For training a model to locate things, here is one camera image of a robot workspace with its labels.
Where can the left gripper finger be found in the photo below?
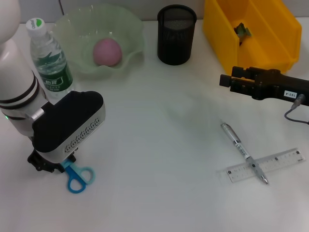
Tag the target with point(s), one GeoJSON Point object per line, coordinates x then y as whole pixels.
{"type": "Point", "coordinates": [58, 168]}
{"type": "Point", "coordinates": [73, 159]}

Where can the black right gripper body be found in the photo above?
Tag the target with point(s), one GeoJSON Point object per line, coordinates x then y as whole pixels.
{"type": "Point", "coordinates": [277, 87]}

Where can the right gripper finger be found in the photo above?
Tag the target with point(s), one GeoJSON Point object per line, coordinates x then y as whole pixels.
{"type": "Point", "coordinates": [225, 80]}
{"type": "Point", "coordinates": [239, 72]}

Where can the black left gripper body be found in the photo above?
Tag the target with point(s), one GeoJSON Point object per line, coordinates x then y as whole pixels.
{"type": "Point", "coordinates": [41, 162]}

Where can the blue scissors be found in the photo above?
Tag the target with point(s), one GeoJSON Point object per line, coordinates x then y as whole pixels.
{"type": "Point", "coordinates": [72, 172]}

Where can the green plastic wrapper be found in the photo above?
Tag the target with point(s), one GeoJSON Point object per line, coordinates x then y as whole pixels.
{"type": "Point", "coordinates": [242, 32]}

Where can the green label water bottle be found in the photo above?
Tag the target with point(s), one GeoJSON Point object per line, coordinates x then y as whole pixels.
{"type": "Point", "coordinates": [53, 70]}

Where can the pink peach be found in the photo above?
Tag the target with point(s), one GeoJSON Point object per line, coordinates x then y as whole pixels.
{"type": "Point", "coordinates": [107, 52]}

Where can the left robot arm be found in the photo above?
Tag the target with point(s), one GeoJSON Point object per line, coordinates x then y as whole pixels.
{"type": "Point", "coordinates": [14, 72]}

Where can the black mesh pen holder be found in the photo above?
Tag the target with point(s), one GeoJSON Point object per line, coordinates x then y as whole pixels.
{"type": "Point", "coordinates": [175, 43]}

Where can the clear ballpoint pen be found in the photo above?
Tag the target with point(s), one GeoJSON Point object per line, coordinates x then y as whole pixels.
{"type": "Point", "coordinates": [243, 151]}

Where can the transparent plastic ruler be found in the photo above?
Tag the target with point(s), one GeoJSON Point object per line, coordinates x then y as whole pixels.
{"type": "Point", "coordinates": [277, 163]}

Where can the green glass fruit plate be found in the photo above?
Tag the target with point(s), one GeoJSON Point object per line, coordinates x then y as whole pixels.
{"type": "Point", "coordinates": [72, 36]}

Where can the yellow plastic bin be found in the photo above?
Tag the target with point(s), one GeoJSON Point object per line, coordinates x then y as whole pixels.
{"type": "Point", "coordinates": [265, 48]}

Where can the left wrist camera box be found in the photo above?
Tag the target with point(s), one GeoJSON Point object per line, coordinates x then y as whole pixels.
{"type": "Point", "coordinates": [67, 120]}

